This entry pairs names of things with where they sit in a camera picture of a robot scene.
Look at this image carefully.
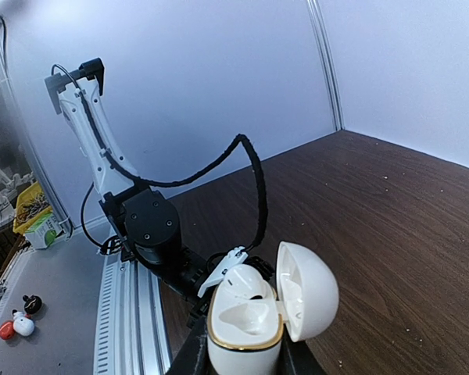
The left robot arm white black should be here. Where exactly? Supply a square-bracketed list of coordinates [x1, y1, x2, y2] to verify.
[45, 58, 274, 327]

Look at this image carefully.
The red round earbud case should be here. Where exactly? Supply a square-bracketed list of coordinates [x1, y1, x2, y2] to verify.
[0, 320, 16, 341]

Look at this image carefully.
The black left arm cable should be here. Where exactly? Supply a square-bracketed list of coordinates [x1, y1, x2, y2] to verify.
[50, 64, 268, 251]

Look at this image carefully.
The white earbud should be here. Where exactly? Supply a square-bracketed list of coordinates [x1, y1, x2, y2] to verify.
[214, 264, 274, 307]

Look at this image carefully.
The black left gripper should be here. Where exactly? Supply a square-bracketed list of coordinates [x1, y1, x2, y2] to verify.
[187, 257, 276, 328]

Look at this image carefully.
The black mouse figure case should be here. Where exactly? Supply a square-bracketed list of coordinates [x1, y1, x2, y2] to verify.
[23, 295, 43, 315]

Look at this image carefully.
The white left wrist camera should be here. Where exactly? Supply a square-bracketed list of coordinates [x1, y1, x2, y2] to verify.
[197, 246, 249, 298]

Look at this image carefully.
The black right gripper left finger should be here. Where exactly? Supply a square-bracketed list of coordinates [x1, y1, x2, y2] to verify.
[166, 322, 209, 375]

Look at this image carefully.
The aluminium right corner post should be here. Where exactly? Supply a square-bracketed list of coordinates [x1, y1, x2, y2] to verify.
[306, 0, 344, 131]

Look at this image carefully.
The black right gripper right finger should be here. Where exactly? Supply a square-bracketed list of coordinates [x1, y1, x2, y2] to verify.
[279, 335, 327, 375]

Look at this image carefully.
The yellow bin with cables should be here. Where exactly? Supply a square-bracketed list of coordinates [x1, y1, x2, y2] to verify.
[13, 182, 52, 235]

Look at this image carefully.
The green white box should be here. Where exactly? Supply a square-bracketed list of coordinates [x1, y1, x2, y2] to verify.
[24, 213, 63, 249]

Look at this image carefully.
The aluminium front rail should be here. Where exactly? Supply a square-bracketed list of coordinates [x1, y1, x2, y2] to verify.
[92, 254, 173, 374]

